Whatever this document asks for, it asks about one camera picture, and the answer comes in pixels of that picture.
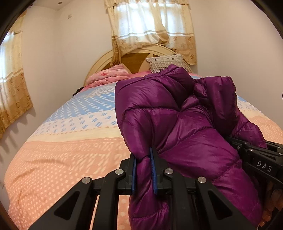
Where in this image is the purple puffer jacket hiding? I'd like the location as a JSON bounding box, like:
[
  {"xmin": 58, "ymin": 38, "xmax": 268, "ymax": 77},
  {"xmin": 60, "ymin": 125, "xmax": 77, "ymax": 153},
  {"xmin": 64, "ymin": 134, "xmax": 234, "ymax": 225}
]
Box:
[{"xmin": 115, "ymin": 65, "xmax": 267, "ymax": 229}]

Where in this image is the person's right hand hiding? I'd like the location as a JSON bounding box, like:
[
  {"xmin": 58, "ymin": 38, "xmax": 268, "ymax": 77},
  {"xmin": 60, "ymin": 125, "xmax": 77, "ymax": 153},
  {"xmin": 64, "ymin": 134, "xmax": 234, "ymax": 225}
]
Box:
[{"xmin": 257, "ymin": 182, "xmax": 282, "ymax": 228}]

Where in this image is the blue peach dotted bedspread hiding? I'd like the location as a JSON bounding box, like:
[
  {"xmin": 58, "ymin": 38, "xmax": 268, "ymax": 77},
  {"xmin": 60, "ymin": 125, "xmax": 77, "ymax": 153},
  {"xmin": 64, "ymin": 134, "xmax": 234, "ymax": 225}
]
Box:
[{"xmin": 4, "ymin": 72, "xmax": 283, "ymax": 230}]

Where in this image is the beige curtain left window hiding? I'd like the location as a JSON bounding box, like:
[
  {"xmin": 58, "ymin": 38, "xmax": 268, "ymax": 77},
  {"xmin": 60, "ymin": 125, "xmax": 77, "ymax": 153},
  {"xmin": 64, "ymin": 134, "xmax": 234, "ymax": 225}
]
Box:
[{"xmin": 0, "ymin": 13, "xmax": 34, "ymax": 140}]

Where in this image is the pink bed sheet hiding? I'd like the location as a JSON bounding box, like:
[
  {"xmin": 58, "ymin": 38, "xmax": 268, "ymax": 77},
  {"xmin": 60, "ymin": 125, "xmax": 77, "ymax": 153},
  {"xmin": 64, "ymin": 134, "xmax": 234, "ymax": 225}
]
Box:
[{"xmin": 81, "ymin": 70, "xmax": 151, "ymax": 91}]

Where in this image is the folded pink blanket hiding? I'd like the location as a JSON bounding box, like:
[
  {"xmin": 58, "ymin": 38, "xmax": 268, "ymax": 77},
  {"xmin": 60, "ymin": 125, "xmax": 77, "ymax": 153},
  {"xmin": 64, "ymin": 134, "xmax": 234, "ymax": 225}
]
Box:
[{"xmin": 84, "ymin": 64, "xmax": 131, "ymax": 86}]

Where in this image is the striped grey pillow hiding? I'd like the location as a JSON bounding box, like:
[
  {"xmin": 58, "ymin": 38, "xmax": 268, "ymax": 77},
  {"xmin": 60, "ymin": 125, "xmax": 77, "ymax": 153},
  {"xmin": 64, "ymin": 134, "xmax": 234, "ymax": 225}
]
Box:
[{"xmin": 146, "ymin": 54, "xmax": 189, "ymax": 73}]

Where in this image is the cream wooden headboard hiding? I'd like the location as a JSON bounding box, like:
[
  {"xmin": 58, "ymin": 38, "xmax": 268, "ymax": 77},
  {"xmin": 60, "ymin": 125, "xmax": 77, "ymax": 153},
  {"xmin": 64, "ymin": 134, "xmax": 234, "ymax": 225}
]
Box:
[{"xmin": 82, "ymin": 44, "xmax": 193, "ymax": 87}]

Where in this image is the beige curtain behind headboard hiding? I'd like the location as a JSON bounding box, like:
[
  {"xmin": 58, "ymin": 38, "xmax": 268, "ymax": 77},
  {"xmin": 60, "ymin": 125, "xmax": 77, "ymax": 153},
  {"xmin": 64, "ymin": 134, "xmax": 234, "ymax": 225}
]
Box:
[{"xmin": 104, "ymin": 0, "xmax": 197, "ymax": 65}]

